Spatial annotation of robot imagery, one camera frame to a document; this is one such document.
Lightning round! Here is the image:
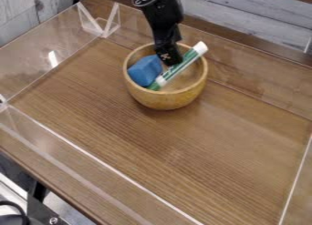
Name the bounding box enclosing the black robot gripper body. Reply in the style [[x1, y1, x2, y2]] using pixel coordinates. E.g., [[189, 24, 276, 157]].
[[132, 0, 184, 48]]

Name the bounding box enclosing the black metal table leg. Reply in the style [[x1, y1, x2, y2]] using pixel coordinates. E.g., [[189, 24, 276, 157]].
[[27, 181, 70, 225]]

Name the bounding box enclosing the green and white tube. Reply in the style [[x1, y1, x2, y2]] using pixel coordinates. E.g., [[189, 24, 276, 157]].
[[148, 41, 209, 91]]

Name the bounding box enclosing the black cable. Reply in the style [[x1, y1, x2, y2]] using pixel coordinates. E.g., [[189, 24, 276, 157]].
[[0, 200, 33, 225]]

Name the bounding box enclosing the blue rectangular block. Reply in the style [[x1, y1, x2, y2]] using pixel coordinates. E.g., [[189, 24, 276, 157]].
[[129, 55, 163, 87]]

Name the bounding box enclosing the light wooden bowl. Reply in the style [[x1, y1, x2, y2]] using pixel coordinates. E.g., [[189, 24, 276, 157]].
[[122, 41, 209, 110]]

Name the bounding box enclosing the clear acrylic tray wall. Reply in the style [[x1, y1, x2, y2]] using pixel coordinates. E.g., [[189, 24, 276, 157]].
[[0, 0, 312, 225]]

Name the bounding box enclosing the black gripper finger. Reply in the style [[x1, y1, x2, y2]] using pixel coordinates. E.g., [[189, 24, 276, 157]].
[[156, 41, 184, 66]]

